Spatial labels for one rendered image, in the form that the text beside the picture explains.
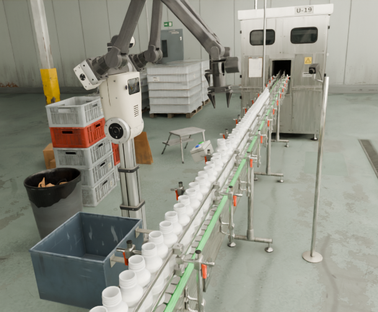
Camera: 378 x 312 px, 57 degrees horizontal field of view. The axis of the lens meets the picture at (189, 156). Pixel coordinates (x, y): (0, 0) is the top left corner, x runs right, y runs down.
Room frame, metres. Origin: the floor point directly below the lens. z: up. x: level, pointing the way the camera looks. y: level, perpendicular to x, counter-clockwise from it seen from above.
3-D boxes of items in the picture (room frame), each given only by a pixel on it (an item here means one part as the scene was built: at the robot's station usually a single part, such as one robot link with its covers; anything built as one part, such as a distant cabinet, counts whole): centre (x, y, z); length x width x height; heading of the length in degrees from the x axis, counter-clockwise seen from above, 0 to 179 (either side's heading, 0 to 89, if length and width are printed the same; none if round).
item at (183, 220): (0.97, 0.04, 1.08); 0.06 x 0.06 x 0.17
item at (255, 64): (5.83, -1.16, 1.22); 0.23 x 0.03 x 0.32; 71
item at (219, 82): (1.58, -0.15, 1.47); 0.10 x 0.07 x 0.07; 71
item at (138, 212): (2.01, 0.38, 0.49); 0.13 x 0.13 x 0.40; 71
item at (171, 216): (0.92, 0.06, 1.08); 0.06 x 0.06 x 0.17
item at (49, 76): (10.79, 4.12, 0.55); 0.40 x 0.40 x 1.10; 71
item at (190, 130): (5.07, 0.07, 0.21); 0.61 x 0.47 x 0.41; 35
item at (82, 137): (3.74, 1.17, 0.78); 0.61 x 0.41 x 0.22; 168
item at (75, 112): (3.73, 1.17, 1.00); 0.61 x 0.41 x 0.22; 169
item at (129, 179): (2.01, 0.38, 0.74); 0.11 x 0.11 x 0.40; 71
